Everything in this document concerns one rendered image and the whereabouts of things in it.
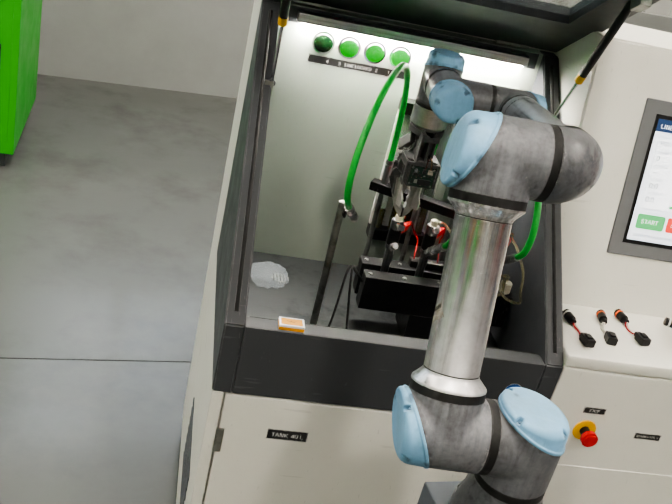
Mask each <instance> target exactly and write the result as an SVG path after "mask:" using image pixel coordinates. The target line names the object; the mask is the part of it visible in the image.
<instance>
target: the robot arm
mask: <svg viewBox="0 0 672 504"><path fill-rule="evenodd" d="M464 65H465V58H464V57H463V56H462V55H461V54H459V53H457V52H454V51H451V50H447V49H441V48H435V49H432V50H431V51H430V52H429V54H428V57H427V60H426V63H425V64H424V70H423V74H422V78H421V81H420V85H419V89H418V93H417V96H416V100H415V103H414V106H413V110H412V114H411V117H410V120H411V122H410V126H409V130H410V132H409V133H407V134H406V135H404V136H403V137H401V138H400V139H399V143H398V149H399V150H401V151H399V152H398V154H399V156H398V158H397V160H393V165H392V167H391V169H390V173H389V181H390V187H391V192H392V198H393V204H394V208H395V210H396V213H397V214H398V216H399V217H404V216H405V215H406V214H408V213H409V212H410V211H411V210H412V209H414V210H418V208H419V205H420V198H421V195H422V193H423V192H424V191H425V190H426V189H433V190H434V188H435V185H436V182H437V178H438V175H439V171H440V168H441V171H440V179H441V182H442V183H443V184H444V185H445V186H446V187H450V188H449V193H448V200H449V201H450V203H451V204H452V206H453V207H454V210H455V215H454V219H453V224H452V229H451V234H450V239H449V244H448V248H447V253H446V258H445V263H444V268H443V273H442V278H441V282H440V287H439V292H438V297H437V302H436V307H435V311H434V316H433V321H432V326H431V331H430V336H429V340H428V345H427V350H426V355H425V360H424V364H423V365H422V366H421V367H420V368H418V369H417V370H415V371H414V372H412V374H411V378H410V383H409V386H407V385H403V386H399V387H398V388H397V389H396V392H395V395H394V399H393V407H392V435H393V443H394V448H395V451H396V454H397V456H398V458H399V459H400V460H401V461H402V462H403V463H405V464H409V465H414V466H420V467H423V468H424V469H429V468H433V469H440V470H448V471H455V472H462V473H468V474H467V475H466V477H465V479H463V480H462V481H461V482H459V483H458V485H457V486H456V487H455V489H454V490H453V493H452V495H451V498H450V501H449V504H543V497H544V495H545V492H546V490H547V488H548V485H549V483H550V481H551V478H552V476H553V474H554V471H555V469H556V467H557V464H558V462H559V460H560V457H561V456H562V455H563V454H564V452H565V445H566V442H567V440H568V437H569V433H570V428H569V423H568V421H567V419H566V417H565V415H564V414H563V412H562V411H561V410H560V409H559V408H558V407H557V406H556V405H555V404H554V403H553V402H551V401H550V400H549V399H547V398H546V397H544V396H543V395H541V394H539V393H537V392H535V391H532V390H529V389H526V388H522V387H510V388H508V389H505V390H504V391H503V392H502V393H501V394H500V395H499V397H498V400H496V399H488V398H486V393H487V389H486V387H485V386H484V384H483V383H482V381H481V380H480V372H481V367H482V363H483V358H484V353H485V349H486V344H487V340H488V335H489V330H490V326H491V321H492V316H493V312H494V307H495V302H496V298H497V293H498V289H499V284H500V279H501V275H502V270H503V265H504V261H505V256H506V251H507V247H508V242H509V237H510V233H511V228H512V224H513V222H514V221H515V220H516V219H518V218H519V217H521V216H522V215H524V214H525V213H526V209H527V204H528V201H535V202H541V203H547V204H559V203H565V202H569V201H572V200H575V199H577V198H579V197H581V196H583V195H584V194H586V193H587V192H588V191H589V190H591V188H592V187H593V186H594V185H595V184H596V182H597V181H598V179H599V177H600V175H601V172H602V168H603V154H602V150H601V148H600V146H599V144H598V142H597V141H596V140H595V139H594V138H593V137H592V136H591V135H590V134H588V133H587V132H586V131H585V130H583V129H581V128H579V127H576V126H571V125H566V124H564V123H563V122H562V121H561V120H559V119H558V118H557V117H556V116H554V115H553V114H552V113H550V112H549V111H548V110H547V103H546V99H545V97H544V96H542V95H540V94H536V93H533V92H531V91H522V90H517V89H512V88H507V87H503V86H498V85H493V84H488V83H483V82H478V81H473V80H468V79H464V78H462V73H464ZM447 123H449V124H456V123H457V124H456V126H455V128H454V130H453V131H452V133H451V136H450V138H449V140H448V143H447V145H446V148H445V151H444V155H443V158H442V163H441V166H440V164H439V162H438V160H437V158H436V156H435V155H434V152H435V148H436V145H437V144H439V142H440V139H441V138H442V137H443V135H444V131H445V129H446V127H447ZM436 174H437V175H436ZM435 177H436V178H435ZM434 180H435V182H434ZM407 186H409V187H410V191H409V194H408V195H407V196H406V201H405V203H404V204H403V205H402V202H403V200H404V197H403V193H404V191H405V190H406V189H407Z"/></svg>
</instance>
